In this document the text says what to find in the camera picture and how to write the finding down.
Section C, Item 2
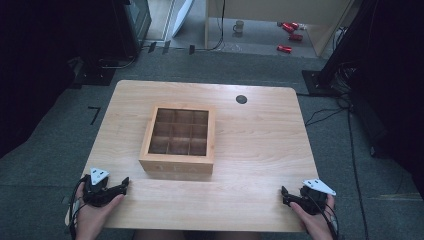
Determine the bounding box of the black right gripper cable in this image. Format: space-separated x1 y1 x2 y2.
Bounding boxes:
304 191 340 240

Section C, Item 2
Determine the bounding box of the person's right hand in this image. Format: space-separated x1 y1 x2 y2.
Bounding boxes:
289 194 336 240

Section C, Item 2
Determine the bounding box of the black cabinet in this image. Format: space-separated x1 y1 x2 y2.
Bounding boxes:
111 0 153 62

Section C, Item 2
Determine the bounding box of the person's left hand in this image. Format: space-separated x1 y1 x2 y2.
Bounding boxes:
74 181 126 240

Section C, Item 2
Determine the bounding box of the black stand base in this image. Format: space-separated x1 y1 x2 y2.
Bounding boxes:
69 56 118 88
301 69 343 98

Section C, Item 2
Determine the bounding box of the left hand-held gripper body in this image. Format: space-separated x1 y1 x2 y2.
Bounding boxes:
81 167 116 208

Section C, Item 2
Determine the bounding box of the black hanging cable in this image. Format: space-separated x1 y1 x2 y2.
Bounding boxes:
194 0 227 52

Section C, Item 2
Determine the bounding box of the white board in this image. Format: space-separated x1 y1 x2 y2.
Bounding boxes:
171 0 195 38

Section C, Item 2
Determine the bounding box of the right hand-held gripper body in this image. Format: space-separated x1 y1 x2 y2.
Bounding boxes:
298 178 337 216

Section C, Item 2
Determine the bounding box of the wooden compartment box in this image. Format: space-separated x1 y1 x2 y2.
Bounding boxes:
138 104 216 175

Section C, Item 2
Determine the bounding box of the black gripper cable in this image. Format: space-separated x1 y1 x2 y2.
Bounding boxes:
67 175 88 240
304 191 340 240

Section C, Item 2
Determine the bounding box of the grey mug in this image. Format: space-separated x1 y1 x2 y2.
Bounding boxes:
232 19 246 35

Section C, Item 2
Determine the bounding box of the black floor cable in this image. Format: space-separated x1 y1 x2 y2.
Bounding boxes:
304 94 370 240

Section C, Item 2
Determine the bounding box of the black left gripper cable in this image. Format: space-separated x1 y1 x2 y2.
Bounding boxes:
67 175 88 240

